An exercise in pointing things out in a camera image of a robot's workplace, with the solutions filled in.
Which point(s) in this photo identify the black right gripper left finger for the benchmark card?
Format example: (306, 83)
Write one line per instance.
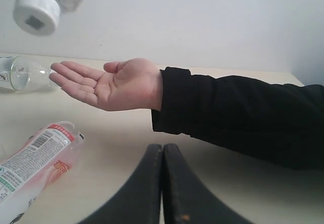
(138, 200)

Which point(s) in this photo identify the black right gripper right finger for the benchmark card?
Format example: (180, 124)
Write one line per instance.
(185, 198)

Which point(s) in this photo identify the pink peach label bottle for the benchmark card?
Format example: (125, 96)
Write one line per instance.
(52, 151)

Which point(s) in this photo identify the green label clear bottle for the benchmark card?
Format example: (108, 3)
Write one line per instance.
(23, 75)

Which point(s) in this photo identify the jasmine tea label bottle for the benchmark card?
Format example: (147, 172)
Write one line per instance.
(42, 17)

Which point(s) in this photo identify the person's open bare hand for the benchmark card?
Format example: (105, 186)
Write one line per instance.
(120, 86)

